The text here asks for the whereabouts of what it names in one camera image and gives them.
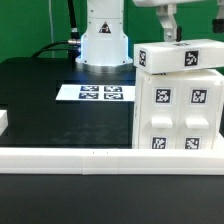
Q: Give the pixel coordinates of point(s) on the white cabinet door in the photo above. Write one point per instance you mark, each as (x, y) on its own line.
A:
(159, 112)
(200, 110)

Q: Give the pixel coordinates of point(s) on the white cabinet top block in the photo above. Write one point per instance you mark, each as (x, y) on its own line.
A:
(164, 57)

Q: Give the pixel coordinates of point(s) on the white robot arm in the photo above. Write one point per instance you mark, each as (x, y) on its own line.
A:
(104, 45)

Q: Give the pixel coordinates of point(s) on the white U-shaped obstacle frame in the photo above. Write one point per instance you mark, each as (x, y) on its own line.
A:
(111, 161)

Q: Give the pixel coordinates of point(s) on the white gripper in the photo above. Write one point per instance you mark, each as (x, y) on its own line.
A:
(166, 11)

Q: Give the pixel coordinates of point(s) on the white marker base sheet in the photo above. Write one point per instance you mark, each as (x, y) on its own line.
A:
(108, 93)

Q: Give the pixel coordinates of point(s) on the white cabinet body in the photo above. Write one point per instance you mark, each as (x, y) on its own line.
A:
(181, 76)

